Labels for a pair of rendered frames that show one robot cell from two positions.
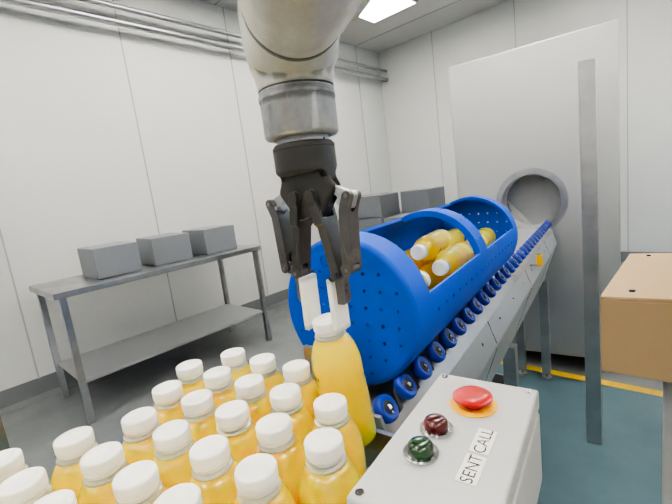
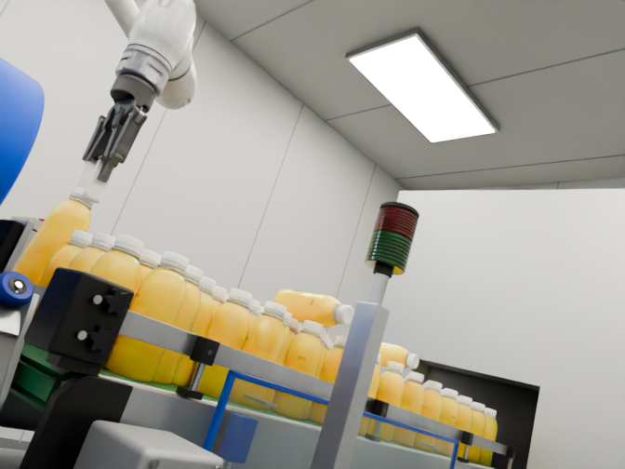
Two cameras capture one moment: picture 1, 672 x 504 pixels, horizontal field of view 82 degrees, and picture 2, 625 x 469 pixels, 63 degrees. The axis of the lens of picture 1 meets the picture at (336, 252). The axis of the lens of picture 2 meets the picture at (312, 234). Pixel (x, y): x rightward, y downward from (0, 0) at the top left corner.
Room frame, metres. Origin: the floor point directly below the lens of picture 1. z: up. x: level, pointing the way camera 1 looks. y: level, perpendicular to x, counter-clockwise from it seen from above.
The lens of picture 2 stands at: (1.30, 0.52, 0.95)
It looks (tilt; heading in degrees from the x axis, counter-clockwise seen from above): 16 degrees up; 187
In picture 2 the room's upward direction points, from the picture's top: 18 degrees clockwise
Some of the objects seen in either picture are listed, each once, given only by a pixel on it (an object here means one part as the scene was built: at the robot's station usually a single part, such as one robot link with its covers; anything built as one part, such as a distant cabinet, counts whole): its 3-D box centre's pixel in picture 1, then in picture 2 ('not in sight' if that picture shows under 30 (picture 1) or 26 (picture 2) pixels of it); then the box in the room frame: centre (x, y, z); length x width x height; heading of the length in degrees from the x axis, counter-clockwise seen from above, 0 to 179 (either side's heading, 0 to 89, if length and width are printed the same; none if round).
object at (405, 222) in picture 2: not in sight; (395, 226); (0.54, 0.55, 1.23); 0.06 x 0.06 x 0.04
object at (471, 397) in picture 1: (472, 398); not in sight; (0.34, -0.11, 1.11); 0.04 x 0.04 x 0.01
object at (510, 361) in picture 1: (513, 417); not in sight; (1.45, -0.64, 0.31); 0.06 x 0.06 x 0.63; 54
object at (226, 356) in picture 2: not in sight; (408, 417); (0.04, 0.71, 0.96); 1.60 x 0.01 x 0.03; 144
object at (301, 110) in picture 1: (299, 118); (142, 73); (0.48, 0.02, 1.41); 0.09 x 0.09 x 0.06
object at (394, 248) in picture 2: not in sight; (388, 252); (0.54, 0.55, 1.18); 0.06 x 0.06 x 0.05
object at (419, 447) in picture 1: (420, 447); not in sight; (0.28, -0.05, 1.11); 0.02 x 0.02 x 0.01
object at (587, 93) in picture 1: (590, 265); not in sight; (1.66, -1.10, 0.85); 0.06 x 0.06 x 1.70; 54
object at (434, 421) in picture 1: (435, 423); not in sight; (0.31, -0.07, 1.11); 0.02 x 0.02 x 0.01
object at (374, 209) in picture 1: (390, 240); not in sight; (4.84, -0.70, 0.59); 1.20 x 0.80 x 1.19; 47
